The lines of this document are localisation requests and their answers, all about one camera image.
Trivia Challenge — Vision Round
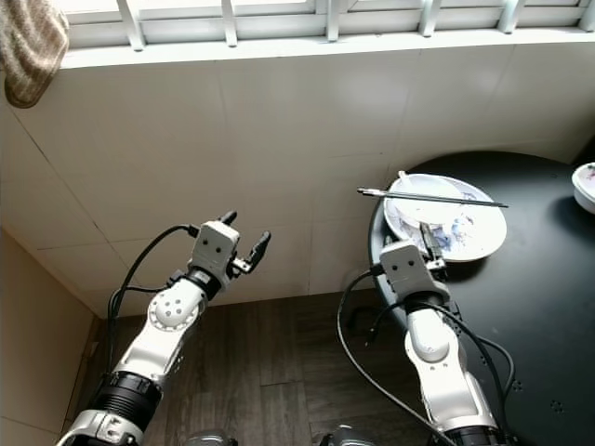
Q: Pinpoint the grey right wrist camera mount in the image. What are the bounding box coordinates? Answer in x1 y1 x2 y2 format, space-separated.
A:
377 239 450 301

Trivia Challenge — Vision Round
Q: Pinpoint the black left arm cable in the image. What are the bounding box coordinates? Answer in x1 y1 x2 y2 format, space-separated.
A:
107 223 201 373

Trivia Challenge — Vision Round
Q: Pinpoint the grey left robot leg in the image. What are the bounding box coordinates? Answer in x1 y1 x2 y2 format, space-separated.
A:
184 430 235 446

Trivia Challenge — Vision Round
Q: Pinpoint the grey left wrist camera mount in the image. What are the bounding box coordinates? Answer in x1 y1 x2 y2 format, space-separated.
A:
191 220 241 278

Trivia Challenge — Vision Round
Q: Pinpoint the black round table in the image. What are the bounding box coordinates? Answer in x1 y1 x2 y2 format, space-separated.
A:
368 150 595 446

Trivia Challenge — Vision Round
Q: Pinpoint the grey right robot leg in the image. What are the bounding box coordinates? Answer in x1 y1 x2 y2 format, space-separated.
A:
316 425 379 446

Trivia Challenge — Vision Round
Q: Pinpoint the black chopstick with silver tip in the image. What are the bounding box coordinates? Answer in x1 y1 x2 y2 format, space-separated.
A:
362 190 509 208
357 188 503 205

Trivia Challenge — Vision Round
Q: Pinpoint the white floral plate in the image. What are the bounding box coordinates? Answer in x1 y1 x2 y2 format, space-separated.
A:
383 172 509 263

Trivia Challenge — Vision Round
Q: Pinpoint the white patterned bowl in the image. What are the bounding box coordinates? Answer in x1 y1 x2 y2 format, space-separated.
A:
573 162 595 216

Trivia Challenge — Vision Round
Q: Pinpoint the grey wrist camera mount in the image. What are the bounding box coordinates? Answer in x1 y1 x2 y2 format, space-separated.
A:
377 239 450 301
191 220 241 278

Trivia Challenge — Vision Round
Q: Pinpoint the grey robot leg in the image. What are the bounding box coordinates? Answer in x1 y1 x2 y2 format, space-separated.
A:
184 430 235 446
316 425 379 446

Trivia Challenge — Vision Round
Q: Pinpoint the brown fuzzy towel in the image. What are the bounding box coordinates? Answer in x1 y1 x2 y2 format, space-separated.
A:
0 0 70 110

